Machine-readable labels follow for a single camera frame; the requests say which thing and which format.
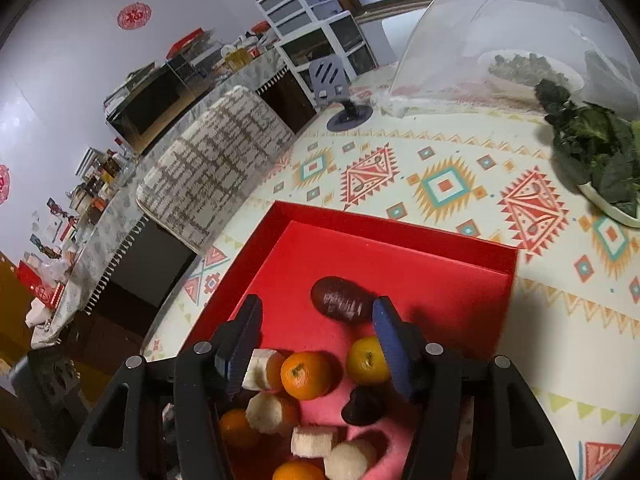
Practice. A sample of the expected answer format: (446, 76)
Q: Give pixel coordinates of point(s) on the cooked greens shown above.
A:
(525, 67)

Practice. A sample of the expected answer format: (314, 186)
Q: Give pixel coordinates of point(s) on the grey phone stand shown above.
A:
(327, 77)

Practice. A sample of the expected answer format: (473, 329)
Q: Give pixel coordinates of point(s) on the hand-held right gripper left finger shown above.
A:
(240, 350)

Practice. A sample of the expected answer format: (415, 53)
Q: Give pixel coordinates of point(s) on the round red paper-cut decoration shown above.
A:
(134, 16)
(3, 185)

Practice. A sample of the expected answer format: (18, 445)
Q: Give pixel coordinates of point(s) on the white clear-front drawer unit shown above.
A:
(325, 50)

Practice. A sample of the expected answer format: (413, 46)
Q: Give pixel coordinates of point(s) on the round white plate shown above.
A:
(575, 82)

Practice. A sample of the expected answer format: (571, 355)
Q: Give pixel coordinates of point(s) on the white drawer tower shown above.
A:
(295, 2)

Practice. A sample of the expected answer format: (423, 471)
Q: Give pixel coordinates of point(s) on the red cardboard box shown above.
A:
(400, 270)

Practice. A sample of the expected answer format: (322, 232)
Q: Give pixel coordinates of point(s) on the patterned tablecloth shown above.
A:
(550, 360)

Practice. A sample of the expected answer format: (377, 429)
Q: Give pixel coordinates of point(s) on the clear food cover dome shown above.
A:
(475, 30)

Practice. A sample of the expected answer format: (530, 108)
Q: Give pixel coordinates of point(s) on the cluster of jars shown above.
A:
(102, 175)

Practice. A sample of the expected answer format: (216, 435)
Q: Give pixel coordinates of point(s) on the patterned chair cover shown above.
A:
(215, 160)

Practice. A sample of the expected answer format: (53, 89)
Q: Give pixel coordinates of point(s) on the grey plastic crate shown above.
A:
(45, 390)

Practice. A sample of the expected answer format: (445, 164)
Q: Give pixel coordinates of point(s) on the small dark date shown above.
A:
(362, 405)

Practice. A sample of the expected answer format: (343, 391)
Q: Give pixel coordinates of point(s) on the flat red gift box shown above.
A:
(186, 45)

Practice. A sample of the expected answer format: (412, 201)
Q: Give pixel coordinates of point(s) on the peeled banana piece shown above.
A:
(270, 412)
(257, 369)
(350, 460)
(311, 442)

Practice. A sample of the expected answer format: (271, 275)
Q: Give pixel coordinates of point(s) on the dark leafy greens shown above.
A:
(595, 140)

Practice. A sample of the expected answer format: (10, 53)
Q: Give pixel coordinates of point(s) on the white oval plate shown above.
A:
(610, 207)

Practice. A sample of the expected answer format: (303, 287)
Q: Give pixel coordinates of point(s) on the black microwave oven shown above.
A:
(150, 110)

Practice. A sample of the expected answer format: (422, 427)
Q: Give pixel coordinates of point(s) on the sideboard with floral cloth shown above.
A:
(105, 240)

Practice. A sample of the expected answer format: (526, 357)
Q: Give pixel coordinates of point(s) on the large dark red date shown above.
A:
(340, 300)

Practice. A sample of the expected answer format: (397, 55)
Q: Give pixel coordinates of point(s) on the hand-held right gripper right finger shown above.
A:
(392, 350)

